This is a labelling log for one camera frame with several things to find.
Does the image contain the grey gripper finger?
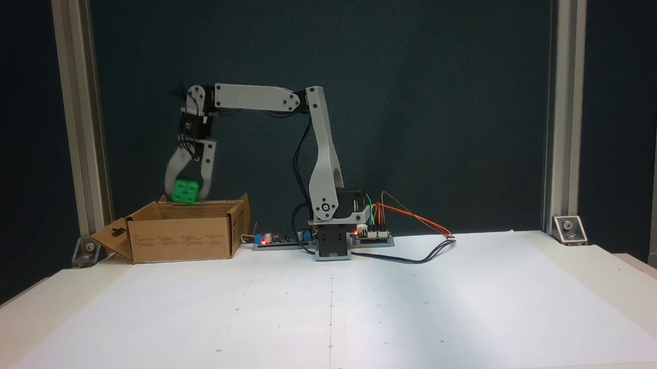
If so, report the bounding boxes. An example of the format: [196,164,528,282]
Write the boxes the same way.
[196,139,219,201]
[163,144,199,198]

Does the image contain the green die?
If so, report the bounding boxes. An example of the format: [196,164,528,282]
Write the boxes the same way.
[171,178,202,205]

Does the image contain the brown cardboard box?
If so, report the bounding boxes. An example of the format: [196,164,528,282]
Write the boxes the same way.
[88,192,253,265]

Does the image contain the blue circuit board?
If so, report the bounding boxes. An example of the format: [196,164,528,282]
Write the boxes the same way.
[252,224,316,252]

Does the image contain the black arm cable loops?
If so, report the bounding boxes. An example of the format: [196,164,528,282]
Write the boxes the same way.
[288,110,318,246]

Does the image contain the metal corner bracket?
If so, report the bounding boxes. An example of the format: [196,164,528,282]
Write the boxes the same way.
[552,215,588,247]
[71,236,116,269]

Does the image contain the aluminium frame post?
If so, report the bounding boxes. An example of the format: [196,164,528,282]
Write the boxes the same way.
[534,0,597,235]
[50,0,116,254]

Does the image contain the small circuit board with wires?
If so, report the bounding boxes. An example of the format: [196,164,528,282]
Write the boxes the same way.
[351,224,395,249]

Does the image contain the orange and red wires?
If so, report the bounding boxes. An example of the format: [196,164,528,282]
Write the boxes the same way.
[377,189,454,241]

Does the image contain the long black cable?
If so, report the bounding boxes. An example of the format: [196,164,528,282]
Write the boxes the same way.
[350,237,458,267]

